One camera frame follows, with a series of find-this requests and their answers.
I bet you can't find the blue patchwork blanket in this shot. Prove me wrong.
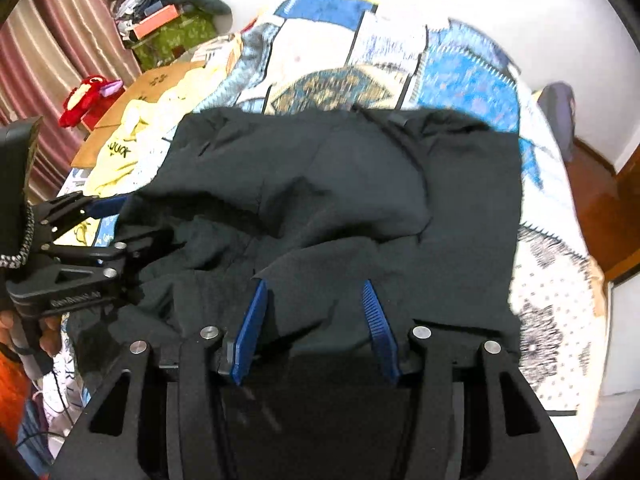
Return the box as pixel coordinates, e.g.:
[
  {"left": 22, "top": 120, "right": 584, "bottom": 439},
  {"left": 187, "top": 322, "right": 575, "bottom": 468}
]
[{"left": 40, "top": 0, "right": 603, "bottom": 461}]

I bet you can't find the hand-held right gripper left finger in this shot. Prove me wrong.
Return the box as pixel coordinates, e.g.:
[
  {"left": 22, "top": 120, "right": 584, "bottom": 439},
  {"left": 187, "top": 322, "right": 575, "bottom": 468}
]
[{"left": 52, "top": 280, "right": 269, "bottom": 480}]

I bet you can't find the red plush toy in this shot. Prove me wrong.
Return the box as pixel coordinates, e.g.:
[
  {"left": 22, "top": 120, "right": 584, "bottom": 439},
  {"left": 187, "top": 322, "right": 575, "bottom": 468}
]
[{"left": 59, "top": 76, "right": 124, "bottom": 129}]

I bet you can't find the yellow garment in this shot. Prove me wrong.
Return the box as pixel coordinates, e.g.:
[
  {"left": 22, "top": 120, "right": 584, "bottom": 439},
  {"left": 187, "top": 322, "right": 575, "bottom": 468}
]
[{"left": 70, "top": 57, "right": 237, "bottom": 248}]

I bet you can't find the striped brown curtain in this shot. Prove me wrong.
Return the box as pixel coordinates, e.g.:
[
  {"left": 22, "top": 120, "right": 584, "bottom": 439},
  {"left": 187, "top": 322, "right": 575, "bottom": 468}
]
[{"left": 0, "top": 0, "right": 147, "bottom": 203}]

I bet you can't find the black zip hoodie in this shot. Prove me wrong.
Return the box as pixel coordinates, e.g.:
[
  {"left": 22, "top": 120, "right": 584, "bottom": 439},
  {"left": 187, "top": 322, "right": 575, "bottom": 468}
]
[{"left": 65, "top": 105, "right": 524, "bottom": 480}]

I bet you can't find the person's left hand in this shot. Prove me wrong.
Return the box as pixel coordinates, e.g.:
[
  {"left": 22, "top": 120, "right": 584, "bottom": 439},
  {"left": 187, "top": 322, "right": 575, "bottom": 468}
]
[{"left": 0, "top": 309, "right": 63, "bottom": 378}]

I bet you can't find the dark green cushion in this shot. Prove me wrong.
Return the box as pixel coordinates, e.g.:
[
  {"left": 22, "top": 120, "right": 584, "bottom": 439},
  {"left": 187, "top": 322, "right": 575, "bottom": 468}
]
[{"left": 165, "top": 0, "right": 234, "bottom": 19}]

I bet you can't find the orange box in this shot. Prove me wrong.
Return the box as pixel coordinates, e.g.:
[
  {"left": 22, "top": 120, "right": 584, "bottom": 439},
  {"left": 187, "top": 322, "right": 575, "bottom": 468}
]
[{"left": 132, "top": 5, "right": 181, "bottom": 39}]

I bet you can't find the wooden lap desk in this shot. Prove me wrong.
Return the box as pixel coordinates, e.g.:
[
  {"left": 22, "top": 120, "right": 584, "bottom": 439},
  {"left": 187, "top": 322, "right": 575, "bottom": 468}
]
[{"left": 70, "top": 60, "right": 209, "bottom": 169}]

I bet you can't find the grey cushion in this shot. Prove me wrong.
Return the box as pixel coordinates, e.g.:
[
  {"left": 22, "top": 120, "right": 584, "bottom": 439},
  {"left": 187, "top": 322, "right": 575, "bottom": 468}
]
[{"left": 536, "top": 82, "right": 577, "bottom": 162}]

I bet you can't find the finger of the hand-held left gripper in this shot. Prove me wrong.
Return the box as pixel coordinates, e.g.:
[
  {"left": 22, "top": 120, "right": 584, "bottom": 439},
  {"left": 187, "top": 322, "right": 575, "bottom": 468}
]
[
  {"left": 40, "top": 227, "right": 173, "bottom": 291},
  {"left": 37, "top": 191, "right": 128, "bottom": 233}
]

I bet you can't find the green patterned box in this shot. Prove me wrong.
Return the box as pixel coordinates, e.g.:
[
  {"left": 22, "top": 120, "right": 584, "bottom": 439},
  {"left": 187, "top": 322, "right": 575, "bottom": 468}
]
[{"left": 127, "top": 12, "right": 219, "bottom": 72}]

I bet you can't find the thin black cable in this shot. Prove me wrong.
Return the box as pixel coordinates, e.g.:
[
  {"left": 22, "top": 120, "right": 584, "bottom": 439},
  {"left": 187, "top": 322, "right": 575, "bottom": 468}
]
[{"left": 20, "top": 372, "right": 83, "bottom": 453}]

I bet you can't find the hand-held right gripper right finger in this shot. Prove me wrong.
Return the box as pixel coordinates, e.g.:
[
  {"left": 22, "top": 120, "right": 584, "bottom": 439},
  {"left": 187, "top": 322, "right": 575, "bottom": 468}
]
[{"left": 362, "top": 280, "right": 578, "bottom": 480}]

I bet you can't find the person's left forearm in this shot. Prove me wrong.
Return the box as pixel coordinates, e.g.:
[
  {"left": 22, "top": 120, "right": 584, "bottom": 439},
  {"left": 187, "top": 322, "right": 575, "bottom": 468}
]
[{"left": 0, "top": 349, "right": 34, "bottom": 436}]

